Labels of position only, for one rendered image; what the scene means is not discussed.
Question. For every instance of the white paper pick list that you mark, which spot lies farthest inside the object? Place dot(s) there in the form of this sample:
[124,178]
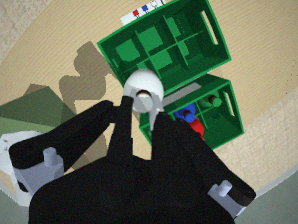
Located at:
[142,10]

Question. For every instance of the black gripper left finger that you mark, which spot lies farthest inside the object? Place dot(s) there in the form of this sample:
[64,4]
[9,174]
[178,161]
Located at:
[43,158]

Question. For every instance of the red bottle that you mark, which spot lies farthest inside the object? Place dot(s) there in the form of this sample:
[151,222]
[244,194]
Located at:
[197,126]

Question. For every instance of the white bottle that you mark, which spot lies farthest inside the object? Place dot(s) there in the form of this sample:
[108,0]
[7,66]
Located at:
[146,84]

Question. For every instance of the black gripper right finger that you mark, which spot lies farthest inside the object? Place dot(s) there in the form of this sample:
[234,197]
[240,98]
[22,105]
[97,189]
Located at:
[206,169]

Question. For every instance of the green plastic crate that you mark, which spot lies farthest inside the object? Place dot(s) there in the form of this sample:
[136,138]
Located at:
[185,18]
[222,125]

